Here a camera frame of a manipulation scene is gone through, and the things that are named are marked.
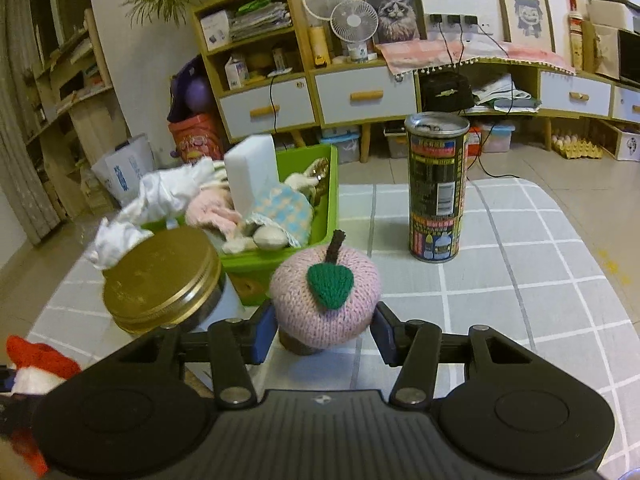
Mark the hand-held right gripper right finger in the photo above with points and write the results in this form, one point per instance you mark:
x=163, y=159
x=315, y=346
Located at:
x=382, y=332

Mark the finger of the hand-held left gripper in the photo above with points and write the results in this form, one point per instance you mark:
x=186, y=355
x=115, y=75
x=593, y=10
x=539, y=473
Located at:
x=4, y=381

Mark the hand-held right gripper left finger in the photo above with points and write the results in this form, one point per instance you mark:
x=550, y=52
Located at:
x=262, y=332

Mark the red and white plush toy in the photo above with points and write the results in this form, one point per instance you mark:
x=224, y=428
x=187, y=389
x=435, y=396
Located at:
x=37, y=357

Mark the pink knitted apple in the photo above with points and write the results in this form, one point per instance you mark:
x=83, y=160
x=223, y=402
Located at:
x=340, y=320

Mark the plush doll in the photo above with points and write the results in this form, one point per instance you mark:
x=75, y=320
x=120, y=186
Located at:
x=282, y=210

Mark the pink fluffy cloth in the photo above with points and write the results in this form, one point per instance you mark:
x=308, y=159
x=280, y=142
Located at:
x=210, y=212

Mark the green plastic bin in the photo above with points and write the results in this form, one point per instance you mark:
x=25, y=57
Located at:
x=322, y=210

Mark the white sponge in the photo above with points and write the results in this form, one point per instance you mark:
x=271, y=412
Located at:
x=252, y=172

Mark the white cloth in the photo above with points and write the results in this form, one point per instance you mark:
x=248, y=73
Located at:
x=160, y=195

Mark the brown round piece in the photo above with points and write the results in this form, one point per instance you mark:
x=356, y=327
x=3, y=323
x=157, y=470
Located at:
x=295, y=346

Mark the glass jar with gold lid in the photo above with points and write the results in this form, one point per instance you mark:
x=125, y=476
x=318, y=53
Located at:
x=160, y=270

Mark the grey checkered tablecloth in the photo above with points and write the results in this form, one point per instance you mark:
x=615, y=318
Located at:
x=500, y=285

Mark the tall black printed can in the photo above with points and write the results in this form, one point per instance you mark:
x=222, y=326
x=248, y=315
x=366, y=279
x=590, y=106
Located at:
x=437, y=185

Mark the clear storage box blue lid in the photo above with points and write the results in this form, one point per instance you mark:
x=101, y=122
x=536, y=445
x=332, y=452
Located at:
x=342, y=145

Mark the orange printed bag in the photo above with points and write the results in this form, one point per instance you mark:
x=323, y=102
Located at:
x=197, y=140

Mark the white cardboard box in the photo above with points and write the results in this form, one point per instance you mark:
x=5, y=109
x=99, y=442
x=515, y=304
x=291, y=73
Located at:
x=122, y=170

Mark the tall wooden cabinet with drawers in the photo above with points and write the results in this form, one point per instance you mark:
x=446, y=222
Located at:
x=350, y=97

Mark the beige curtain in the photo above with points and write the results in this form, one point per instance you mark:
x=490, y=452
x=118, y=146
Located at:
x=22, y=135

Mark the black bag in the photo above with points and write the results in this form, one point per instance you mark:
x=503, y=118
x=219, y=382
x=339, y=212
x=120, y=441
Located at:
x=445, y=91

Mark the purple plush toy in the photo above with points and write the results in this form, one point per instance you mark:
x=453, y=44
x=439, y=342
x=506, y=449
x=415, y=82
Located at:
x=192, y=90

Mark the white carton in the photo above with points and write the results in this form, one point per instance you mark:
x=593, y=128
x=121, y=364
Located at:
x=236, y=72

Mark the pile of papers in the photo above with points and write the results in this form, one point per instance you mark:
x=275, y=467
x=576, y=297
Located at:
x=505, y=92

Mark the egg cartons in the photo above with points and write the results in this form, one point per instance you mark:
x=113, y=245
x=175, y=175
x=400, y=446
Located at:
x=577, y=146

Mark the wooden shelf unit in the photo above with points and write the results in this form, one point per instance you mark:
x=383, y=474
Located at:
x=75, y=110

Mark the pink tasselled cloth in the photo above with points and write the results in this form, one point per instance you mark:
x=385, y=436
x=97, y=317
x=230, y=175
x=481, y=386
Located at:
x=425, y=55

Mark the yellow cylinder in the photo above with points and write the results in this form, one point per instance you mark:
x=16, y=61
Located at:
x=319, y=47

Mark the low wooden cabinet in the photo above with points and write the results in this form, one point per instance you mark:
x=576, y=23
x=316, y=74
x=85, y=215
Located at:
x=575, y=95

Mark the stack of papers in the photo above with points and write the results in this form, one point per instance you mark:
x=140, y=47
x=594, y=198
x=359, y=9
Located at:
x=262, y=22

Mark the printed cardboard box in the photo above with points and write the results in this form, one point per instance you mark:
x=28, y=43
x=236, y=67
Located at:
x=629, y=144

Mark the small white desk fan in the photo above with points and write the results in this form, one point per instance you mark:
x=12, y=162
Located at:
x=354, y=22

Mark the framed cat picture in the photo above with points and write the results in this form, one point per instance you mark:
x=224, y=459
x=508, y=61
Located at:
x=395, y=17

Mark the framed cartoon drawing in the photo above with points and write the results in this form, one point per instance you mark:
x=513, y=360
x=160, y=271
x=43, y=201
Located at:
x=525, y=15

